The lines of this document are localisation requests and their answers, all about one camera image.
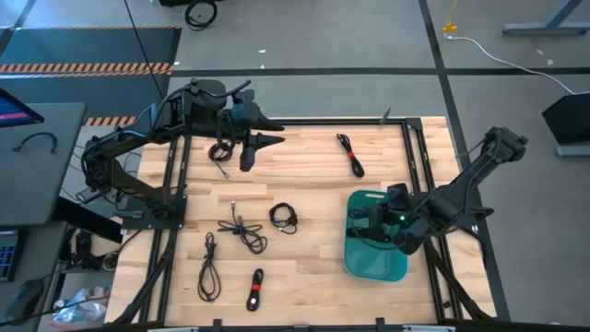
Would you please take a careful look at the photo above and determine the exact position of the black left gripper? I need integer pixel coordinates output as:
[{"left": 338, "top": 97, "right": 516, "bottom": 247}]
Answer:
[{"left": 226, "top": 89, "right": 286, "bottom": 149}]

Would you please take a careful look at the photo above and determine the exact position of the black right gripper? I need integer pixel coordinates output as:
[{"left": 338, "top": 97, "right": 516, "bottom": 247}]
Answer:
[{"left": 368, "top": 202, "right": 409, "bottom": 241}]

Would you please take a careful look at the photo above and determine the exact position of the teal plastic bin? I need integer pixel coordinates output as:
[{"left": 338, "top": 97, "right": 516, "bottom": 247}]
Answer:
[{"left": 342, "top": 188, "right": 409, "bottom": 283}]

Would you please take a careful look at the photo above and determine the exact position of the black cable with tail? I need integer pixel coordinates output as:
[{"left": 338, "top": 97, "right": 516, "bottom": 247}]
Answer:
[{"left": 206, "top": 140, "right": 234, "bottom": 181}]

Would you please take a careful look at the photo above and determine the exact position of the black cable with red tie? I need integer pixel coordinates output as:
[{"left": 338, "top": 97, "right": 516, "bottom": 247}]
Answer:
[
  {"left": 335, "top": 132, "right": 366, "bottom": 180},
  {"left": 245, "top": 267, "right": 265, "bottom": 313}
]

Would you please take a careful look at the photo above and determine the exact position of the black round cable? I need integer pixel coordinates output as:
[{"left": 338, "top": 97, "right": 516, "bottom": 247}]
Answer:
[{"left": 268, "top": 201, "right": 300, "bottom": 235}]

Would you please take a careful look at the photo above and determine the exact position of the black cable with gray plug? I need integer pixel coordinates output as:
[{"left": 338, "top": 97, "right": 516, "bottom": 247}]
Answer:
[{"left": 216, "top": 200, "right": 269, "bottom": 255}]

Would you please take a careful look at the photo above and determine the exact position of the long black looped cable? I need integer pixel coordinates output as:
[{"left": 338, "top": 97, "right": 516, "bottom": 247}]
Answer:
[{"left": 196, "top": 231, "right": 222, "bottom": 303}]

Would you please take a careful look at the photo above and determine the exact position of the black remote control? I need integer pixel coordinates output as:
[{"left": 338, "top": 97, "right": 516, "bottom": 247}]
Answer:
[{"left": 75, "top": 185, "right": 105, "bottom": 205}]

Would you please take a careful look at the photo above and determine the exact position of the black mat with hazard stripes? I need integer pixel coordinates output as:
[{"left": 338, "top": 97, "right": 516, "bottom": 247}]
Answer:
[{"left": 0, "top": 25, "right": 183, "bottom": 128}]

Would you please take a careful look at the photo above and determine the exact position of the black equipment under desk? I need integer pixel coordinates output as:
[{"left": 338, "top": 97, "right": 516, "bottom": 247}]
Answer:
[{"left": 68, "top": 228, "right": 124, "bottom": 273}]

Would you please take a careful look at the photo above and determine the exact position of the black panel on stand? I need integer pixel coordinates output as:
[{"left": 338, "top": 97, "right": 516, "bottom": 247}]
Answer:
[{"left": 541, "top": 90, "right": 590, "bottom": 159}]

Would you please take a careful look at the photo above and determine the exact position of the gray desk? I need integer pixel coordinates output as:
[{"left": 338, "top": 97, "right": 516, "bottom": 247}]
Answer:
[{"left": 0, "top": 101, "right": 88, "bottom": 227}]

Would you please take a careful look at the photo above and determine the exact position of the computer monitor with lit screen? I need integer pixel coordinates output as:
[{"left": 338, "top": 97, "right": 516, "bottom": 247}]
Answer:
[{"left": 0, "top": 87, "right": 46, "bottom": 129}]

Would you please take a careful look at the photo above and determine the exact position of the crumpled plastic bag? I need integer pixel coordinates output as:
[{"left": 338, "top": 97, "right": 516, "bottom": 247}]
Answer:
[{"left": 51, "top": 284, "right": 112, "bottom": 326}]

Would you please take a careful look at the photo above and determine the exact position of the gray metal desk leg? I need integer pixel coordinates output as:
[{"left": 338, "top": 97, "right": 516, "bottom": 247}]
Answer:
[{"left": 501, "top": 0, "right": 590, "bottom": 37}]

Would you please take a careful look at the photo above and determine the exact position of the computer keyboard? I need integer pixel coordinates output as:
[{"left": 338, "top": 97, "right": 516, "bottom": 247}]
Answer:
[{"left": 0, "top": 229, "right": 27, "bottom": 283}]

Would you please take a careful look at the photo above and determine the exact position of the black computer mouse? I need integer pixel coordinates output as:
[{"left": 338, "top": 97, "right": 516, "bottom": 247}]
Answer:
[{"left": 5, "top": 278, "right": 46, "bottom": 324}]

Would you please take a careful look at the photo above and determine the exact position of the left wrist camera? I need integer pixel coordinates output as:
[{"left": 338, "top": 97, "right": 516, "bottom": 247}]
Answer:
[{"left": 238, "top": 133, "right": 260, "bottom": 173}]

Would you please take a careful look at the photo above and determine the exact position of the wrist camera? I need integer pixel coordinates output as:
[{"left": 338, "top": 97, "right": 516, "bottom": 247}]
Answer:
[
  {"left": 238, "top": 133, "right": 260, "bottom": 173},
  {"left": 385, "top": 182, "right": 411, "bottom": 214}
]

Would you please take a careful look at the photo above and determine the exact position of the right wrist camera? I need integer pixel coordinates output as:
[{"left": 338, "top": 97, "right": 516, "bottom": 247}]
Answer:
[{"left": 385, "top": 182, "right": 411, "bottom": 214}]

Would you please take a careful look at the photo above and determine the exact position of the black aluminium table frame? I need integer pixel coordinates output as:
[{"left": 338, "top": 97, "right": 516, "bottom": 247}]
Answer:
[{"left": 104, "top": 117, "right": 513, "bottom": 332}]

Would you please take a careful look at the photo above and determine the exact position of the black coiled floor cable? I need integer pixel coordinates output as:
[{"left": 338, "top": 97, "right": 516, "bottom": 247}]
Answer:
[{"left": 183, "top": 0, "right": 219, "bottom": 32}]

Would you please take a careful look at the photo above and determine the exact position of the thin black hanging cable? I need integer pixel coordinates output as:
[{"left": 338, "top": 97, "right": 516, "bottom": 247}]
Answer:
[{"left": 122, "top": 0, "right": 171, "bottom": 120}]

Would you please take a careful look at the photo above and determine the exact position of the yellow hanging cord with plug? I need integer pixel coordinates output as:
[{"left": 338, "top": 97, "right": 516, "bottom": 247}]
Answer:
[{"left": 442, "top": 0, "right": 460, "bottom": 37}]

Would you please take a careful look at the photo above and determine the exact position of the white floor cable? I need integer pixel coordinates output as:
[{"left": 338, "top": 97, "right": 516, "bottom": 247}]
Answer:
[{"left": 444, "top": 34, "right": 580, "bottom": 96}]

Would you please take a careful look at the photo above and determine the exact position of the black curved strap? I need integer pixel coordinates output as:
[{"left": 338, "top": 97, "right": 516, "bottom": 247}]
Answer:
[{"left": 12, "top": 131, "right": 59, "bottom": 155}]

